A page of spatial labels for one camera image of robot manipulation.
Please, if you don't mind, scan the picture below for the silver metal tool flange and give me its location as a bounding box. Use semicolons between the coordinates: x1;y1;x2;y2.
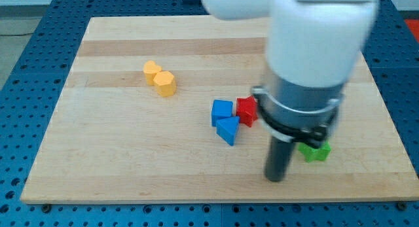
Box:
251;63;343;148

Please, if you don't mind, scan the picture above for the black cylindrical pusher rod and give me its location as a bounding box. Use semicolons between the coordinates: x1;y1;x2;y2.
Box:
264;136;296;182

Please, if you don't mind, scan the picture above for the green star block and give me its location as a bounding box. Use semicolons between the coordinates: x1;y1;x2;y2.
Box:
298;142;331;162

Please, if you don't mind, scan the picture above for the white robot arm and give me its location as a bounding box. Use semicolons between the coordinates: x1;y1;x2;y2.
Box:
201;0;378;182

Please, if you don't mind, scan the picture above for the red star block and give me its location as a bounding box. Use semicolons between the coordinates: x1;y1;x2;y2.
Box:
236;96;258;128

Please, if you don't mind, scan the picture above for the blue triangle block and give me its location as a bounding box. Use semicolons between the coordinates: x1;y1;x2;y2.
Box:
215;116;240;146

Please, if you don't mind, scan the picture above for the blue cube block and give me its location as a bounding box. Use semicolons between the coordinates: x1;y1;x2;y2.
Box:
211;99;233;127

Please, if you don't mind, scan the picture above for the yellow hexagon block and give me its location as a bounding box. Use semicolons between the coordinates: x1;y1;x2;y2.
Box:
153;71;177;97

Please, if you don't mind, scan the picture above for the wooden board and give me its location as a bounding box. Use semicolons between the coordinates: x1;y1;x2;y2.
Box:
20;16;418;204

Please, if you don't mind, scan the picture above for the yellow heart block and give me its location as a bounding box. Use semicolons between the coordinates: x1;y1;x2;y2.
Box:
143;60;162;86

